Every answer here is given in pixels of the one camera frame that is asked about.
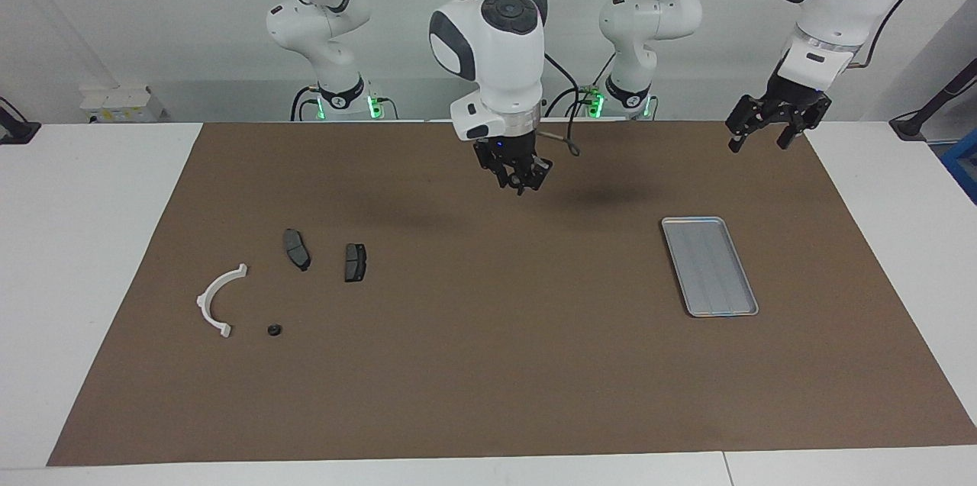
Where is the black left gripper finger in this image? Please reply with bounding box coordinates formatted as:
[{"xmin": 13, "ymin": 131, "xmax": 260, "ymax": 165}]
[
  {"xmin": 777, "ymin": 116, "xmax": 811, "ymax": 151},
  {"xmin": 725, "ymin": 97, "xmax": 753, "ymax": 153}
]

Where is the silver metal tray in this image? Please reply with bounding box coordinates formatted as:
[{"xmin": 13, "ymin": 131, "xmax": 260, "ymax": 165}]
[{"xmin": 661, "ymin": 216, "xmax": 759, "ymax": 318}]

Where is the blue box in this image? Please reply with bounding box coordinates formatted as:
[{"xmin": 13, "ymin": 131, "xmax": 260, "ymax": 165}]
[{"xmin": 940, "ymin": 127, "xmax": 977, "ymax": 204}]

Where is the short dark brake pad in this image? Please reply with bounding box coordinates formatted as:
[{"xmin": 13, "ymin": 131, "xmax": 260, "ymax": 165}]
[{"xmin": 344, "ymin": 243, "xmax": 368, "ymax": 283}]

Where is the brown table mat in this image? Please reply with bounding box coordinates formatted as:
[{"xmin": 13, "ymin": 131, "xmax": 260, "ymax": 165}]
[{"xmin": 46, "ymin": 120, "xmax": 977, "ymax": 468}]

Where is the long dark brake pad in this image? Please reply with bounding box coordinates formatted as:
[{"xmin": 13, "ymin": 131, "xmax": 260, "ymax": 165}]
[{"xmin": 283, "ymin": 228, "xmax": 312, "ymax": 272}]

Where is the white socket box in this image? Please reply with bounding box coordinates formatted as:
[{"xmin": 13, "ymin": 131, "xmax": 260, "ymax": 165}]
[{"xmin": 79, "ymin": 84, "xmax": 165, "ymax": 124}]

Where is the black base cable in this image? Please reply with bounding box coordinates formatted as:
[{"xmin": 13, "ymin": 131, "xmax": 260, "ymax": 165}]
[
  {"xmin": 290, "ymin": 83, "xmax": 398, "ymax": 122},
  {"xmin": 543, "ymin": 51, "xmax": 657, "ymax": 121}
]

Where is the white curved plastic bracket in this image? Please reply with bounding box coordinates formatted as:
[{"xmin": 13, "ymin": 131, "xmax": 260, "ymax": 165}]
[{"xmin": 196, "ymin": 263, "xmax": 249, "ymax": 340}]

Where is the black clamp mount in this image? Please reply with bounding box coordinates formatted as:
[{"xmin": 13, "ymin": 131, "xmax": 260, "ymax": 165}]
[{"xmin": 0, "ymin": 97, "xmax": 40, "ymax": 145}]

